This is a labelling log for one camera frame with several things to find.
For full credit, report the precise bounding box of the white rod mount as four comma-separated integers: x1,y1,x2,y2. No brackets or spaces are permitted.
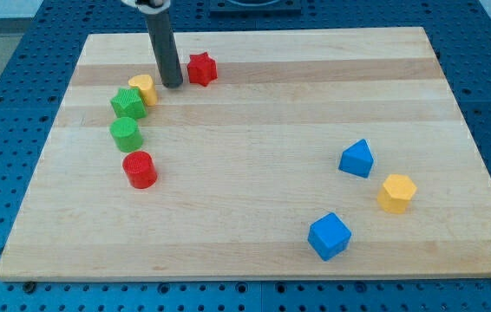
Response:
121,0,171,14

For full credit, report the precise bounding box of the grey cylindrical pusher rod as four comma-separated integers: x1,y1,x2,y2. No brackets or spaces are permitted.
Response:
143,5,183,88

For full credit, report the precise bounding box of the yellow heart block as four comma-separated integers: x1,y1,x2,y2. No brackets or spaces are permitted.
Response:
128,75,158,107

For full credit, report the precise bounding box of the red star block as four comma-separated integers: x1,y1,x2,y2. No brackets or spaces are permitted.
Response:
187,52,218,87

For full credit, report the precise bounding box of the green star block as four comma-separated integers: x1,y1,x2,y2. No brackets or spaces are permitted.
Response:
110,88,147,120

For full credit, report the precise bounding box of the green cylinder block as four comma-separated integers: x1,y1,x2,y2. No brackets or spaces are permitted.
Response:
109,117,143,153

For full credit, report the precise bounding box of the red cylinder block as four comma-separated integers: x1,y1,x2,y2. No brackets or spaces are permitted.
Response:
122,151,158,189

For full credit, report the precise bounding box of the light wooden board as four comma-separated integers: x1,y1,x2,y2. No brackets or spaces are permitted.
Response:
0,27,491,283

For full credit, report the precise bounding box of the blue pentagon house block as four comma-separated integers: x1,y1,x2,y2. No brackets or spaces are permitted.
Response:
337,139,374,179

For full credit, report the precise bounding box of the blue cube block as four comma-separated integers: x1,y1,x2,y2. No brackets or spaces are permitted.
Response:
307,212,351,261

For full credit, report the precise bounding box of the yellow hexagon block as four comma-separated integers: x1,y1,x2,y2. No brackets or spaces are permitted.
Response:
376,174,417,214

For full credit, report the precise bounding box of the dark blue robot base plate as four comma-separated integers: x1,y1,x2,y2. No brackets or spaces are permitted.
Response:
209,0,302,16

